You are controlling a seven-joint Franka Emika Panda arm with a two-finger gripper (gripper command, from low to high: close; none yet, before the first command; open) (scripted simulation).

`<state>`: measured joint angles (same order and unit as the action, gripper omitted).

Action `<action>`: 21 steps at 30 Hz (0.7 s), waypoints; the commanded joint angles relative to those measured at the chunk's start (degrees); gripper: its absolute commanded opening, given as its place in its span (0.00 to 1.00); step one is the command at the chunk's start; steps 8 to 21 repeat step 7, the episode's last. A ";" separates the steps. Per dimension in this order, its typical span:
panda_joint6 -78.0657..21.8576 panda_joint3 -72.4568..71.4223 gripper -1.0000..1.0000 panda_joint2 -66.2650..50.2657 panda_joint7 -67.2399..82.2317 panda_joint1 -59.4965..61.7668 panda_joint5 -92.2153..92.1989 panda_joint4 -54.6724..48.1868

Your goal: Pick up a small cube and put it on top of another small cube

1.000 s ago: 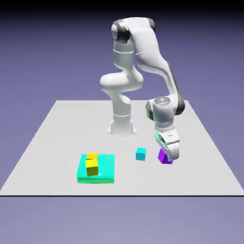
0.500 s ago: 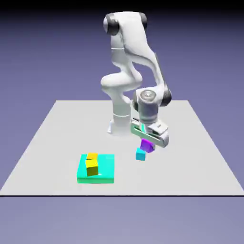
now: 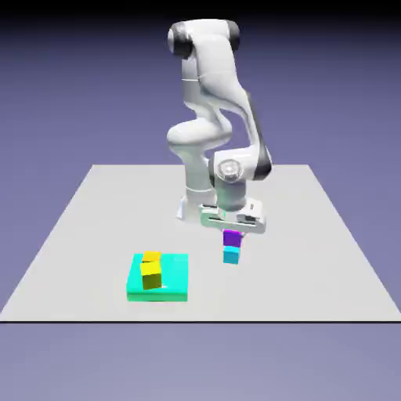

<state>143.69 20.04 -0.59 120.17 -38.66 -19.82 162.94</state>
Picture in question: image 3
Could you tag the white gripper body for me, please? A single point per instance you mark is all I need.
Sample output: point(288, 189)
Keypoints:
point(232, 222)

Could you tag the small purple cube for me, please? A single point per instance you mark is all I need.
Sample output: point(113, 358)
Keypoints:
point(231, 238)

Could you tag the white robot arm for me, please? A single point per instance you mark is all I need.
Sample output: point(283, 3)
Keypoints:
point(216, 81)

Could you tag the small cyan cube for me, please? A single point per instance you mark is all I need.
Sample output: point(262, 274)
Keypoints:
point(231, 255)

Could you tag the small orange cube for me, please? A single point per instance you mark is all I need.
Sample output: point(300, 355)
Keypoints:
point(151, 256)

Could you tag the small yellow cube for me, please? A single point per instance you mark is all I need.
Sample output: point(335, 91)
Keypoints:
point(151, 275)

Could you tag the large turquoise box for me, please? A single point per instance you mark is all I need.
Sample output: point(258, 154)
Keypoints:
point(175, 278)

